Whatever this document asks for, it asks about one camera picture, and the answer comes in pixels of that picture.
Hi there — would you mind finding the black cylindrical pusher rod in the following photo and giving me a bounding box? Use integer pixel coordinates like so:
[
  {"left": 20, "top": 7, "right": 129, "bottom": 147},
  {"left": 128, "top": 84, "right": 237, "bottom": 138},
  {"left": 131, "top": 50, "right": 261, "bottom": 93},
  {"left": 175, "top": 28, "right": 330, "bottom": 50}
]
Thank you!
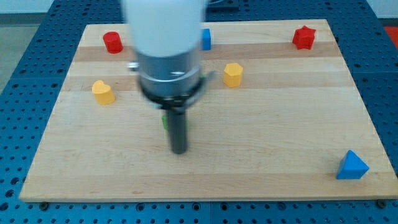
[{"left": 166, "top": 110, "right": 188, "bottom": 154}]

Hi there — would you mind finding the green star block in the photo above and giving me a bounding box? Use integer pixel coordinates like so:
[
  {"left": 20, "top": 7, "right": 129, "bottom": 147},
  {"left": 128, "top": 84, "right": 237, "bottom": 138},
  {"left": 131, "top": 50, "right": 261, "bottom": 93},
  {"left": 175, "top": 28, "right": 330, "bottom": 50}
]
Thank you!
[{"left": 162, "top": 114, "right": 169, "bottom": 130}]

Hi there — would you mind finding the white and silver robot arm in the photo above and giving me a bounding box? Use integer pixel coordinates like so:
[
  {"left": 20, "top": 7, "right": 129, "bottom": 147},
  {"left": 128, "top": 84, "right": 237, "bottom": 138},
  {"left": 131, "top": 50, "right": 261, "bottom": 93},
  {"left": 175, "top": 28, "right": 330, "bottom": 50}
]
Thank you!
[{"left": 121, "top": 0, "right": 212, "bottom": 154}]

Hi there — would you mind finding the red star block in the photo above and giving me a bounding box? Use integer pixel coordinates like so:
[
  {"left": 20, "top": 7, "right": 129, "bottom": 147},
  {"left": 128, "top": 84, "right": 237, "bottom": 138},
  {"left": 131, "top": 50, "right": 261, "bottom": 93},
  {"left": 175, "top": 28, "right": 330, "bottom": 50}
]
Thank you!
[{"left": 292, "top": 26, "right": 317, "bottom": 50}]

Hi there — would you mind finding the yellow hexagon block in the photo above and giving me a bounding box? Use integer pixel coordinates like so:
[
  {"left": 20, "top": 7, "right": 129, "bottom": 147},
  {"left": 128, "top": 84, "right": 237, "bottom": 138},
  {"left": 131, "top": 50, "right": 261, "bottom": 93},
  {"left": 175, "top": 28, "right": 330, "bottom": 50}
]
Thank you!
[{"left": 223, "top": 63, "right": 244, "bottom": 88}]

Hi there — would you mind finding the yellow heart block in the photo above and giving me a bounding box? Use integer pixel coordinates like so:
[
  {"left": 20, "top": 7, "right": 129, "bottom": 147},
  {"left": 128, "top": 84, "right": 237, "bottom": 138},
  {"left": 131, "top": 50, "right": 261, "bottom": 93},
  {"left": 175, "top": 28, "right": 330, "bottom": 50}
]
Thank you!
[{"left": 91, "top": 80, "right": 116, "bottom": 105}]

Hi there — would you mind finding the blue cube block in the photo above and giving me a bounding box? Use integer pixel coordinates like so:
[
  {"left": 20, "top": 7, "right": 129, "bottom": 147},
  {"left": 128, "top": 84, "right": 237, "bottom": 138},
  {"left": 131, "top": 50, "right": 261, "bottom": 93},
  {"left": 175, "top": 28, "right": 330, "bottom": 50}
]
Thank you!
[{"left": 201, "top": 29, "right": 211, "bottom": 50}]

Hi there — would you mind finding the red cylinder block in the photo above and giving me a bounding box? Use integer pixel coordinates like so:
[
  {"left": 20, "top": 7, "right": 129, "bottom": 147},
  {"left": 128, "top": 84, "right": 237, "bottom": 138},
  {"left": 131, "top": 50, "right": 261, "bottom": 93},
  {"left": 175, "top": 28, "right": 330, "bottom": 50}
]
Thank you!
[{"left": 103, "top": 31, "right": 124, "bottom": 54}]

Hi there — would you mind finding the wooden board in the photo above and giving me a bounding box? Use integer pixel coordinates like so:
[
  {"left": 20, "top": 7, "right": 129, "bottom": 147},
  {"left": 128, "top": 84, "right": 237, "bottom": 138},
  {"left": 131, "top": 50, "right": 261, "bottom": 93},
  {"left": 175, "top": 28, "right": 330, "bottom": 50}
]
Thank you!
[{"left": 20, "top": 19, "right": 397, "bottom": 202}]

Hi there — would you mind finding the blue perforated table plate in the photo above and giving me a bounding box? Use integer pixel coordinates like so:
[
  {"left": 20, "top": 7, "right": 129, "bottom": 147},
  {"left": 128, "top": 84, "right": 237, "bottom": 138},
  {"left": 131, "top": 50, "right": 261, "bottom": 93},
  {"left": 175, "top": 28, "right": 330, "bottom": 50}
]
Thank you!
[{"left": 1, "top": 0, "right": 397, "bottom": 223}]

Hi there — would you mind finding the blue triangle block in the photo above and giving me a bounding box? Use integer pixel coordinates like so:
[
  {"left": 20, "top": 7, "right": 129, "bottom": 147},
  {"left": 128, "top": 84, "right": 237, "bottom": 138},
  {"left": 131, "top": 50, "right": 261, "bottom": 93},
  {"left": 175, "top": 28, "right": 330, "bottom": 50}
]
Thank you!
[{"left": 336, "top": 150, "right": 369, "bottom": 180}]

